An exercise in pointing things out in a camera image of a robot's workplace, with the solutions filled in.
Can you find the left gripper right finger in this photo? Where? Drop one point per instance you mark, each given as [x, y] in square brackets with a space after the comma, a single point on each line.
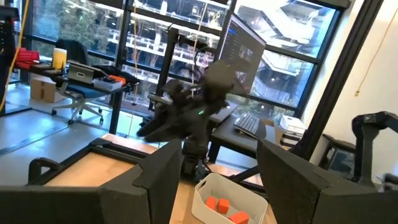
[298, 186]

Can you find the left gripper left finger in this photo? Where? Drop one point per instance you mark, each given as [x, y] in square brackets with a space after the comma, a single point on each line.
[140, 199]

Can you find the large red block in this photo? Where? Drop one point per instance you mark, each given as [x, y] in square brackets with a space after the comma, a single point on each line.
[239, 218]

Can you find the small red cube block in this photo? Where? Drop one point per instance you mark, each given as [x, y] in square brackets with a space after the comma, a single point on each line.
[223, 206]

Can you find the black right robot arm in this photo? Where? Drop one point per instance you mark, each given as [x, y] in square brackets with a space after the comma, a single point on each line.
[214, 81]

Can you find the small black side table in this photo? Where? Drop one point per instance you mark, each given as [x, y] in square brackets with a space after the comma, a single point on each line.
[339, 155]

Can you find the grey laptop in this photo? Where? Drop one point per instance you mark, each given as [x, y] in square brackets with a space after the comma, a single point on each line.
[225, 113]

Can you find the black cluttered desk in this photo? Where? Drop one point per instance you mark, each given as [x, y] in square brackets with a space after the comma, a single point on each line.
[116, 105]

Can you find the white paper stack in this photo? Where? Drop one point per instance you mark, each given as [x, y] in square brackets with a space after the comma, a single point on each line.
[292, 126]

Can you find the black computer desk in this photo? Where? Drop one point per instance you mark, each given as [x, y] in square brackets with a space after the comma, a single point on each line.
[236, 140]

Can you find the black keyboard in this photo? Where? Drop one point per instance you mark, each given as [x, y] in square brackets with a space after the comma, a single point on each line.
[247, 123]

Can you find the white plastic bin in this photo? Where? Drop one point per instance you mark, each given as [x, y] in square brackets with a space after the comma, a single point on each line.
[217, 188]

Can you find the white box with orange item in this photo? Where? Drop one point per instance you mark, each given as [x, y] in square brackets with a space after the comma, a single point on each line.
[109, 83]

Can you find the black angled stand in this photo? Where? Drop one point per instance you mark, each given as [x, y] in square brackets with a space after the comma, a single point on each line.
[370, 140]

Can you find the large tilted monitor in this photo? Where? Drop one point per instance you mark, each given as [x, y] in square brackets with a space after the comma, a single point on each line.
[242, 53]

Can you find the black office chair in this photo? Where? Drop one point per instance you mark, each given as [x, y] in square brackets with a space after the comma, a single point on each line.
[77, 93]

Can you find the grey metal box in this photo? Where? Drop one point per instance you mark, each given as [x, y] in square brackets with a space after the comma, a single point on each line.
[81, 73]

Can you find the yellow container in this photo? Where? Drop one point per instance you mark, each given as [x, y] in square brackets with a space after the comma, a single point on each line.
[59, 58]

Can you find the cardboard box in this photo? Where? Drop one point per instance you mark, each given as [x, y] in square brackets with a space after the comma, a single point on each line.
[43, 90]

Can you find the red case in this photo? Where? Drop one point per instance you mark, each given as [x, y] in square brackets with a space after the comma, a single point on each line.
[26, 57]

